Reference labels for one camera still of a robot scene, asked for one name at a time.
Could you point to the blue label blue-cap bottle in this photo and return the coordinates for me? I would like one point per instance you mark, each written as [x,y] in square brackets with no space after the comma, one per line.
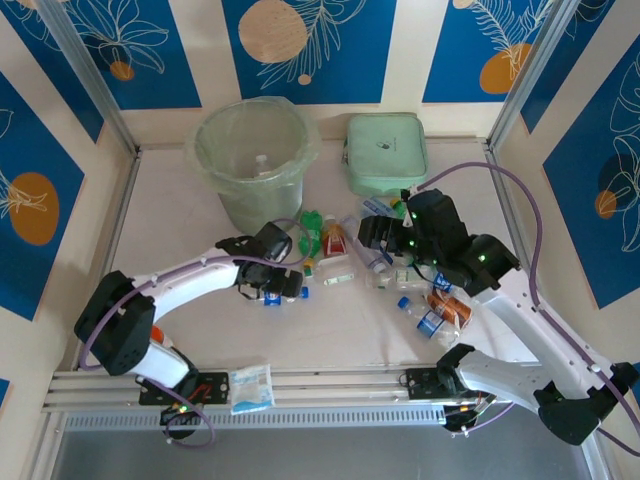
[427,322]
[274,298]

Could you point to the small green-cap bottle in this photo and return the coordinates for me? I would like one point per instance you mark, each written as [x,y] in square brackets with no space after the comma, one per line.
[311,267]

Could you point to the clear bottle orange cap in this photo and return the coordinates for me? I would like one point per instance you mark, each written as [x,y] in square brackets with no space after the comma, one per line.
[159,334]

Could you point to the white blue tissue packet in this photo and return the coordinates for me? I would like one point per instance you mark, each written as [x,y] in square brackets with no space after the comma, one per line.
[252,390]

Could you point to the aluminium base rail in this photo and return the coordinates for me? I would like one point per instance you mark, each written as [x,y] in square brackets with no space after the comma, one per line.
[325,385]

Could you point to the orange snack wrapper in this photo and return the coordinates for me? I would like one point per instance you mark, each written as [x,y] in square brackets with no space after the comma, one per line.
[450,310]

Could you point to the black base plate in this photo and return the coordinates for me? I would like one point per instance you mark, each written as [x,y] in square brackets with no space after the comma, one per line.
[215,385]
[417,387]

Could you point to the small clear white-cap bottle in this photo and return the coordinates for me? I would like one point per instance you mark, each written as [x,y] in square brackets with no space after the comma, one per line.
[260,165]

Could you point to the clear flat plastic container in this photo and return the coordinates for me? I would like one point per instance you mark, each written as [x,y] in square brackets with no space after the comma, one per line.
[337,276]

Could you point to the crushed green plastic bottle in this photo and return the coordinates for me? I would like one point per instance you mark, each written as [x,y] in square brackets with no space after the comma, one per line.
[311,227]

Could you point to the mint green zip pouch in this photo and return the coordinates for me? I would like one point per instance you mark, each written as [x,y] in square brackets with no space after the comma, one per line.
[385,150]

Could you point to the aluminium frame post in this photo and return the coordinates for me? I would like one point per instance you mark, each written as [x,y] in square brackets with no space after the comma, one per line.
[85,75]
[530,75]

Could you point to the red label orange-cap bottle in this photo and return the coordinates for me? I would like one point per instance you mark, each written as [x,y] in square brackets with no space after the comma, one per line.
[334,242]

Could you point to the aluminium table rear rail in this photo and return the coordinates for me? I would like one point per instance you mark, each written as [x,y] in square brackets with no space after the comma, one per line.
[460,141]

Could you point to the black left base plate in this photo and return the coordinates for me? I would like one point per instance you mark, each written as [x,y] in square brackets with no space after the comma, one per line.
[215,385]

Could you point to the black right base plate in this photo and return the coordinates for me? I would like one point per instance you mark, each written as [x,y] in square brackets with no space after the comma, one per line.
[417,387]

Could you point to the green translucent lined bin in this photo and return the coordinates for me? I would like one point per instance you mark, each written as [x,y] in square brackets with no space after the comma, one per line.
[265,210]

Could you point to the blue label white-cap bottle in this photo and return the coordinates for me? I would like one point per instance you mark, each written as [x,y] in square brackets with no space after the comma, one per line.
[370,257]

